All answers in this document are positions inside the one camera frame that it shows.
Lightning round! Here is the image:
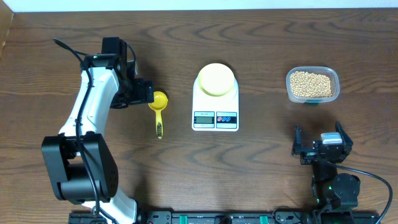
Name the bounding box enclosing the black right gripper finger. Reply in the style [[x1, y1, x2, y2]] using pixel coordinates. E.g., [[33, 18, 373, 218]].
[[292, 124, 303, 156], [335, 121, 353, 152]]

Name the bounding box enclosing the yellow measuring scoop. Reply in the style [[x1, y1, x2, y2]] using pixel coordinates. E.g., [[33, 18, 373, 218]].
[[148, 91, 168, 139]]

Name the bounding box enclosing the pale yellow bowl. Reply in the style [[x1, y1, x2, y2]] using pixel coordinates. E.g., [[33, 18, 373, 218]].
[[198, 63, 235, 96]]

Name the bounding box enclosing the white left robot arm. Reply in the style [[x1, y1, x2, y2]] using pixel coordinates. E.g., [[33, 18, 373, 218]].
[[42, 37, 154, 223]]

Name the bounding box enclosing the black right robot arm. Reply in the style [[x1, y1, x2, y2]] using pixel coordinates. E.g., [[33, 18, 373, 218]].
[[292, 122, 361, 224]]

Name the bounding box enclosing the white digital kitchen scale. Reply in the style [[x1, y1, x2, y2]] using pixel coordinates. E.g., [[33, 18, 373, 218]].
[[192, 78, 239, 132]]

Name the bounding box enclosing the clear container of soybeans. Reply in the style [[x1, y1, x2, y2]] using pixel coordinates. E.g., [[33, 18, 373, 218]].
[[286, 66, 340, 104]]

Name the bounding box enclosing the black mounting rail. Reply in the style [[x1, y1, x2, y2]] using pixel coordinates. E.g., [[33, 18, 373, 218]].
[[68, 210, 382, 224]]

